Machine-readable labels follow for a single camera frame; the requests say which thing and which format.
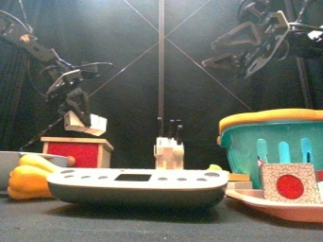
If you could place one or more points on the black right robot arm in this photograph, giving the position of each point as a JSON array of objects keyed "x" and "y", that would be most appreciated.
[{"x": 309, "y": 34}]

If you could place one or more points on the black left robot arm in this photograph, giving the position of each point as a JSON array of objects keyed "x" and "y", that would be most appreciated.
[{"x": 26, "y": 39}]

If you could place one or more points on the wooden toy stove red front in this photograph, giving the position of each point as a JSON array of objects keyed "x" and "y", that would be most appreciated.
[{"x": 81, "y": 152}]

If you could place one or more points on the small orange ball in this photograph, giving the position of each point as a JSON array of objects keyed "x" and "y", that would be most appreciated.
[{"x": 71, "y": 161}]

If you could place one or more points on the grey bowl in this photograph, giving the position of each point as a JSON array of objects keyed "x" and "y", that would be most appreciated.
[{"x": 11, "y": 165}]

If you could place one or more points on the yellow toy pepper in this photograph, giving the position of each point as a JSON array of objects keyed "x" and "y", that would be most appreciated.
[{"x": 30, "y": 181}]

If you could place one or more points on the wooden toy knife block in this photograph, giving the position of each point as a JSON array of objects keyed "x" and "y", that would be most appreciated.
[{"x": 169, "y": 156}]

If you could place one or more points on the grey white toy scale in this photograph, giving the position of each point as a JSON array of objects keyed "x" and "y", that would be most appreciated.
[{"x": 140, "y": 190}]

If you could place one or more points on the teal basket orange rim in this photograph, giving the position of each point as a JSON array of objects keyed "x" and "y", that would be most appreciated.
[{"x": 278, "y": 141}]

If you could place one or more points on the yellow green toy fruit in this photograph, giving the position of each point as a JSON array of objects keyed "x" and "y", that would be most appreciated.
[{"x": 216, "y": 167}]

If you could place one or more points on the crackle cube red circle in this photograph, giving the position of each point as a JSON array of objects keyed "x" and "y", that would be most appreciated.
[{"x": 290, "y": 186}]

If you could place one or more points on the pink plastic tray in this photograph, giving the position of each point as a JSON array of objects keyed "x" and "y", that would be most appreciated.
[{"x": 278, "y": 208}]

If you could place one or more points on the vertical metal frame pole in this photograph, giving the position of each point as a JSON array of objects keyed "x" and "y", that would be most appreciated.
[{"x": 161, "y": 60}]

